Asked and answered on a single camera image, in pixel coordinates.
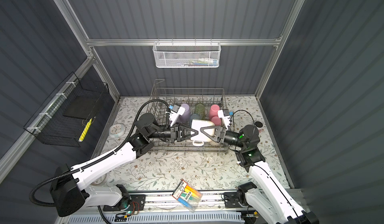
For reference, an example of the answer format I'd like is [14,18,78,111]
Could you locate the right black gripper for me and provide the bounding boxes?
[201,127,246,150]

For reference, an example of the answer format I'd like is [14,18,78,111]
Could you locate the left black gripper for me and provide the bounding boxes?
[146,121,197,144]

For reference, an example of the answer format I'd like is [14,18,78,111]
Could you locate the lilac cup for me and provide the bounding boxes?
[180,103,191,123]

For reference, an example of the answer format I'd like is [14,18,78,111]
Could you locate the white ceramic mug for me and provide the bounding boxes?
[191,119,215,147]

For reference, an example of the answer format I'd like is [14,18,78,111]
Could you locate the pink cup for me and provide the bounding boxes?
[209,104,220,119]
[211,116,222,126]

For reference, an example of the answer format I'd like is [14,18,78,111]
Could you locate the blue translucent cup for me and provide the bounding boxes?
[190,114,201,121]

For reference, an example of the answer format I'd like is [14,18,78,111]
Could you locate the green translucent cup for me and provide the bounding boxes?
[194,103,206,119]

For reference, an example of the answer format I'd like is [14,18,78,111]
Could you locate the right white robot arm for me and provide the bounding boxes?
[192,113,320,224]

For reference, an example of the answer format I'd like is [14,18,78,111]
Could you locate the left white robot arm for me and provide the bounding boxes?
[50,105,200,217]

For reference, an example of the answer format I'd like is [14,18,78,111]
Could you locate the floral table mat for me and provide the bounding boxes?
[85,96,291,192]

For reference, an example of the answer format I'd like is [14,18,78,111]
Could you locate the highlighter marker pack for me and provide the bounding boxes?
[172,179,203,213]

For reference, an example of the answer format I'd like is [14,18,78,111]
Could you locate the tape roll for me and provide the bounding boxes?
[92,174,108,186]

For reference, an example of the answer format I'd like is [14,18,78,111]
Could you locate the yellow marker pen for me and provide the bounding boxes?
[78,118,93,142]

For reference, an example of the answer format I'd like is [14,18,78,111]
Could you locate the grey wire dish rack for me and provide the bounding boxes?
[145,79,232,152]

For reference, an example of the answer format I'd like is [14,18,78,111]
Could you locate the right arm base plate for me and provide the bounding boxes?
[222,192,243,209]

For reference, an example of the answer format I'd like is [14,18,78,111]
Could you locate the pens in wall basket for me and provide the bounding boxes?
[177,58,219,68]

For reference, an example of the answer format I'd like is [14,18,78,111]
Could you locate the white wire wall basket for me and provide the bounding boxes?
[153,41,222,68]

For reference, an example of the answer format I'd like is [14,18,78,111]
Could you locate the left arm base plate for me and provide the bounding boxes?
[103,195,146,213]

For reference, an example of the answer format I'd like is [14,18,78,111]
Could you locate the black wire side basket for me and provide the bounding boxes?
[24,74,110,147]

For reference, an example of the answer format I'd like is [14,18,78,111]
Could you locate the left black cable conduit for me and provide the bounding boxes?
[28,99,171,224]

